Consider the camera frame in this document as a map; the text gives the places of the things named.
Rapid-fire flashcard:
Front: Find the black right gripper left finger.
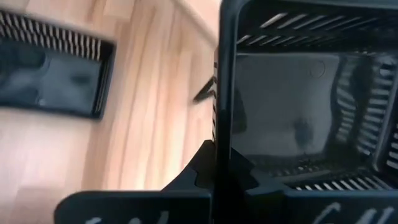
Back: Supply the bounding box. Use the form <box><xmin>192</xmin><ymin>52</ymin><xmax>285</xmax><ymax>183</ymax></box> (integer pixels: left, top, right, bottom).
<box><xmin>53</xmin><ymin>139</ymin><xmax>216</xmax><ymax>224</ymax></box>

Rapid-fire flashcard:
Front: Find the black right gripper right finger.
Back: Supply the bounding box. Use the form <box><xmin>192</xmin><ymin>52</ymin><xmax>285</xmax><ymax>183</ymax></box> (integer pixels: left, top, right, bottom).
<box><xmin>230</xmin><ymin>146</ymin><xmax>398</xmax><ymax>224</ymax></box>

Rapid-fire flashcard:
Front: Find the black slotted plastic basket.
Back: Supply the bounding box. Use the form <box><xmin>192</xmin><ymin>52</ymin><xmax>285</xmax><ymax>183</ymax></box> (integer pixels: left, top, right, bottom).
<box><xmin>0</xmin><ymin>9</ymin><xmax>118</xmax><ymax>121</ymax></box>
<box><xmin>212</xmin><ymin>0</ymin><xmax>398</xmax><ymax>224</ymax></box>

